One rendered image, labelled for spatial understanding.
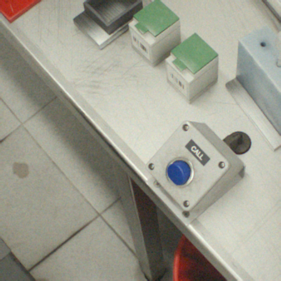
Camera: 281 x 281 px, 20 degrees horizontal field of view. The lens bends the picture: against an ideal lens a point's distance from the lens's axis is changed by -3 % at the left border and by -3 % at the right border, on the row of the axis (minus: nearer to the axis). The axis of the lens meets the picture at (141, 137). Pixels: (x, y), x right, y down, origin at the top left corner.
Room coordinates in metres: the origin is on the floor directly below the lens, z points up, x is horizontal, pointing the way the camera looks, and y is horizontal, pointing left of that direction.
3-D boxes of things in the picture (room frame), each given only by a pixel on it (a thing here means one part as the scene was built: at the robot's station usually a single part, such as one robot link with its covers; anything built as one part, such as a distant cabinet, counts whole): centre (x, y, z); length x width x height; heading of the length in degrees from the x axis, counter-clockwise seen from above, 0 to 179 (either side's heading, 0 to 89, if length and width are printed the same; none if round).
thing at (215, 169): (0.32, -0.07, 0.92); 0.13 x 0.07 x 0.08; 122
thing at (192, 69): (0.43, -0.07, 0.91); 0.05 x 0.04 x 0.07; 122
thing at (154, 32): (0.49, -0.04, 0.91); 0.05 x 0.04 x 0.07; 122
